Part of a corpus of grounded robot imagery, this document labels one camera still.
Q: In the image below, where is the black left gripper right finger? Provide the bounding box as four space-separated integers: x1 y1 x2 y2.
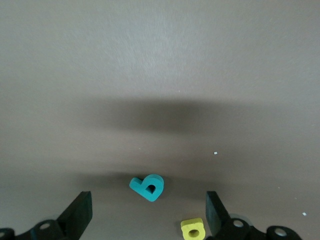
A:
204 191 303 240

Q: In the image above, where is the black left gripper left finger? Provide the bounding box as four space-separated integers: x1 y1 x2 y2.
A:
0 191 93 240

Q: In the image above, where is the yellow foam letter d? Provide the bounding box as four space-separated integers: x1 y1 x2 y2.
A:
180 217 206 240

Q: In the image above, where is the teal foam letter b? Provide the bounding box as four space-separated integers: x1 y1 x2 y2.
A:
128 174 166 203

